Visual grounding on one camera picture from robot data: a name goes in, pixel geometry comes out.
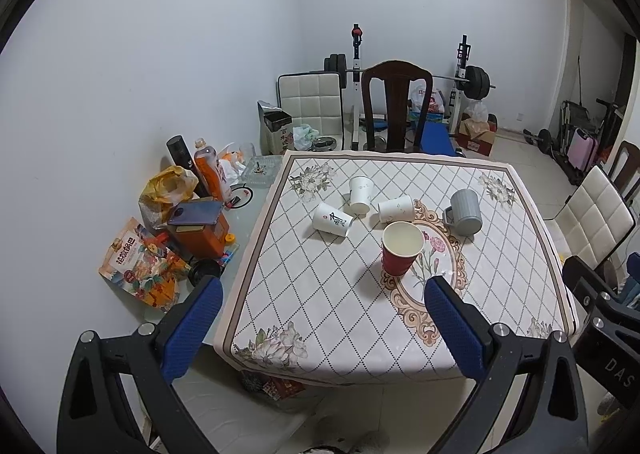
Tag white padded chair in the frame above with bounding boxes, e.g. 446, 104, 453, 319
277, 72, 346, 152
542, 165, 638, 275

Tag black barbell with plates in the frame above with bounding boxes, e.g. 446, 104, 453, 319
323, 52, 497, 99

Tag colourful snack bag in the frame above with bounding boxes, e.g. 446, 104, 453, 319
98, 217, 193, 312

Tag glass ashtray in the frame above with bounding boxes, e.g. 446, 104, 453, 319
241, 155, 285, 185

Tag red packets under table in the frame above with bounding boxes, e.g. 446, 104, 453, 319
242, 370, 306, 401

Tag cardboard box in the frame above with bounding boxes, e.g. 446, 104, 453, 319
457, 116, 499, 157

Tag blue weight bench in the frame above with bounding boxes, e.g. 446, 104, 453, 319
407, 121, 463, 157

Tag pink suitcase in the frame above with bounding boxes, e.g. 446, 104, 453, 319
570, 129, 599, 175

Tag black thermos bottle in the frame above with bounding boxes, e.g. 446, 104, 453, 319
166, 135, 211, 199

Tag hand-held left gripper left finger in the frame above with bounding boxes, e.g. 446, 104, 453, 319
56, 275, 224, 454

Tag orange box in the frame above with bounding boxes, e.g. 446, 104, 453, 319
167, 211, 231, 259

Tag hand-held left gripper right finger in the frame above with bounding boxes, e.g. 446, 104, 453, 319
424, 275, 592, 454

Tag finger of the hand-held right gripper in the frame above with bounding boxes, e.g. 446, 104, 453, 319
562, 255, 620, 303
592, 290, 640, 335

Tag orange drink bottle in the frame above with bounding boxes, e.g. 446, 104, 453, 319
193, 138, 224, 202

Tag white paper cup black print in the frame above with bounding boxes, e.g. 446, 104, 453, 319
348, 176, 375, 215

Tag white and red plastic bag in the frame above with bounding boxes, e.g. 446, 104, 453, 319
407, 82, 447, 115

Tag white squat rack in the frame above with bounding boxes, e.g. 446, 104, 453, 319
345, 24, 476, 152

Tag grey ribbed mug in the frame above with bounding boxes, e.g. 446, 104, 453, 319
442, 189, 484, 237

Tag black folding cart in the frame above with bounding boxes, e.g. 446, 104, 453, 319
557, 100, 592, 165

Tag dark blue phone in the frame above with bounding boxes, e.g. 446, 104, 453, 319
166, 197, 222, 227

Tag white paper cup red logo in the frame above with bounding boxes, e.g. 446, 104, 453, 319
312, 202, 355, 238

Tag dark wooden chair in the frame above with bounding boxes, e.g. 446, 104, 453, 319
611, 140, 640, 207
361, 60, 434, 153

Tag green and white plastic bag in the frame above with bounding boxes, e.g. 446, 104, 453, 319
291, 124, 321, 151

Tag black floor dumbbell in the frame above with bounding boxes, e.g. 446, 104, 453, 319
522, 129, 557, 155

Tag floral diamond-pattern tablecloth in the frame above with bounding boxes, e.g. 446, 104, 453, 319
212, 150, 581, 387

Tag plain white paper cup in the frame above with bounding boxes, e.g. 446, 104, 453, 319
377, 195, 416, 225

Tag white bag with orange items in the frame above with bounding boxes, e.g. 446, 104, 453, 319
217, 143, 244, 185

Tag yellow plastic bag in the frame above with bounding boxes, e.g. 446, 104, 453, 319
138, 165, 200, 231

